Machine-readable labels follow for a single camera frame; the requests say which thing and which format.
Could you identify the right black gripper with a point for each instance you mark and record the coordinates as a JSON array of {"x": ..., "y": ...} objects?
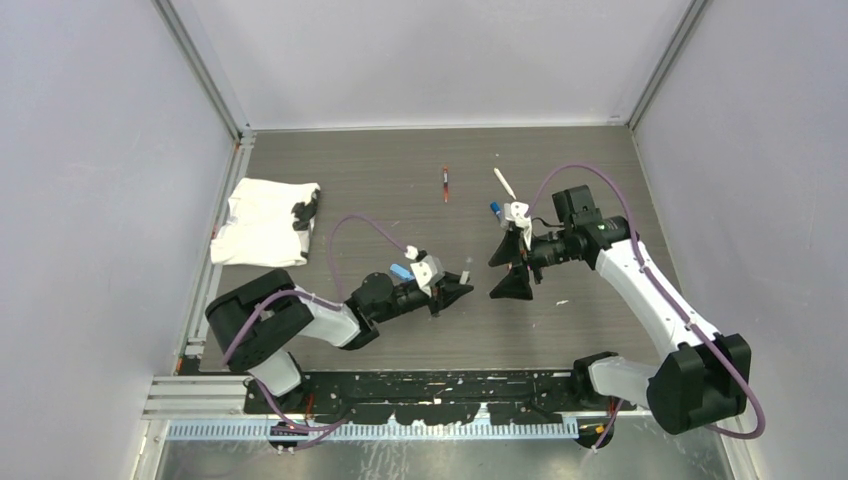
[{"x": 516, "y": 282}]

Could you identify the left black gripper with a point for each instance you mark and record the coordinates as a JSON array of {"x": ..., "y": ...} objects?
[{"x": 443, "y": 295}]

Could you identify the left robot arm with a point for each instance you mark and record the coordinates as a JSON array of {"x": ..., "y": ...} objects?
[{"x": 253, "y": 323}]

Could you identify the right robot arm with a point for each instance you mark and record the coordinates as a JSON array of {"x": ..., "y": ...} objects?
[{"x": 702, "y": 375}]

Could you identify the blue pen cap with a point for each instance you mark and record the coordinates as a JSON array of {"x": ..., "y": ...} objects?
[{"x": 401, "y": 273}]

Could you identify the white pen upper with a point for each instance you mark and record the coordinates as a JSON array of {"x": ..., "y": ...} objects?
[{"x": 504, "y": 183}]

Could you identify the red black pen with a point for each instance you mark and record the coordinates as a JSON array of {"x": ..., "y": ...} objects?
[{"x": 445, "y": 184}]

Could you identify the white stained cloth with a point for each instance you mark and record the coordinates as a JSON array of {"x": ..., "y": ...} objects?
[{"x": 268, "y": 224}]

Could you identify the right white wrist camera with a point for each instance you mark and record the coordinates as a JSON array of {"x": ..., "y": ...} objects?
[{"x": 516, "y": 217}]

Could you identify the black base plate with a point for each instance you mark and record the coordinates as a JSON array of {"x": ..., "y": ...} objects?
[{"x": 431, "y": 397}]

